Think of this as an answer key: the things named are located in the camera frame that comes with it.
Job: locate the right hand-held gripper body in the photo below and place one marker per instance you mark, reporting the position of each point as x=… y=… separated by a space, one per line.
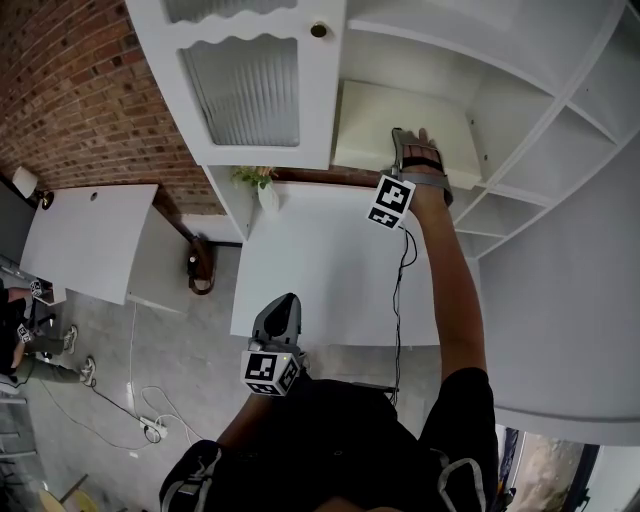
x=392 y=200

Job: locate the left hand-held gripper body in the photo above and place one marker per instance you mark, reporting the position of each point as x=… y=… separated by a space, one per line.
x=275 y=345

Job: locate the white shelf cabinet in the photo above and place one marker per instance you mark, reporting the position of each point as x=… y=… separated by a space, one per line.
x=400 y=50

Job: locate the person's right forearm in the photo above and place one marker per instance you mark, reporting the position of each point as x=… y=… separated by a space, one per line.
x=450 y=290

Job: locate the person's left forearm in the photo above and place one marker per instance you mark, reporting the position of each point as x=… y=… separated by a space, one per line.
x=247 y=422

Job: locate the white side desk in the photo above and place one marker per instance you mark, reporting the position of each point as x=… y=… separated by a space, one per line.
x=85 y=240

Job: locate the person's right hand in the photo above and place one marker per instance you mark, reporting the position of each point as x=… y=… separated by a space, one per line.
x=422 y=140

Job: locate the person's black clothing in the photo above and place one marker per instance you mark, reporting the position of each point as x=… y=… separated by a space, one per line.
x=325 y=440

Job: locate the brown bag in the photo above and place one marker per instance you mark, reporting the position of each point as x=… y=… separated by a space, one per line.
x=201 y=265

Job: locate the white vase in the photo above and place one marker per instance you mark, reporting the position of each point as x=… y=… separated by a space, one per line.
x=269 y=197

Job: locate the pink flower bouquet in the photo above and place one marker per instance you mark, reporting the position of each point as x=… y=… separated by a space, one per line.
x=250 y=176

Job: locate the brass cabinet knob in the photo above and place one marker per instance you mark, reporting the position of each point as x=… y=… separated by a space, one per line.
x=318 y=29

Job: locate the white ribbed glass cabinet door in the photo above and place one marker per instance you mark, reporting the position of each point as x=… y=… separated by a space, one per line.
x=240 y=90

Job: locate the yellow wooden stool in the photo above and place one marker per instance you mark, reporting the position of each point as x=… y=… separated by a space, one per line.
x=67 y=500

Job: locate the grey metal rack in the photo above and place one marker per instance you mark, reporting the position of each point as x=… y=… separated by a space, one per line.
x=15 y=430

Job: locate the white shade lamp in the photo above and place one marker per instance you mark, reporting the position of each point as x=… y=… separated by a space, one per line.
x=23 y=181

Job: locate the dark framed window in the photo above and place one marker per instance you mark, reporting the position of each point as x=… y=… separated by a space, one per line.
x=550 y=475

